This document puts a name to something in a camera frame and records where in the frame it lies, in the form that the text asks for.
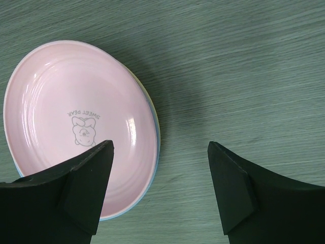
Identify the cream yellow plate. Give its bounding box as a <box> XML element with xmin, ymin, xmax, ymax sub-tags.
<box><xmin>129</xmin><ymin>70</ymin><xmax>155</xmax><ymax>113</ymax></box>

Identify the pink plate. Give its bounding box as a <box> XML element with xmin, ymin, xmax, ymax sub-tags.
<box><xmin>3</xmin><ymin>39</ymin><xmax>158</xmax><ymax>219</ymax></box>

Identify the blue plate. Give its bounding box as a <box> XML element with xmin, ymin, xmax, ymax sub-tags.
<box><xmin>15</xmin><ymin>43</ymin><xmax>162</xmax><ymax>221</ymax></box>

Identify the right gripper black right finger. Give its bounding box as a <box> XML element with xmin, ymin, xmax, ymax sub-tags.
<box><xmin>208</xmin><ymin>141</ymin><xmax>324</xmax><ymax>243</ymax></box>

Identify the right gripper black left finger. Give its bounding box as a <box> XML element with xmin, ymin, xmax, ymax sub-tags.
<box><xmin>1</xmin><ymin>140</ymin><xmax>114</xmax><ymax>243</ymax></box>

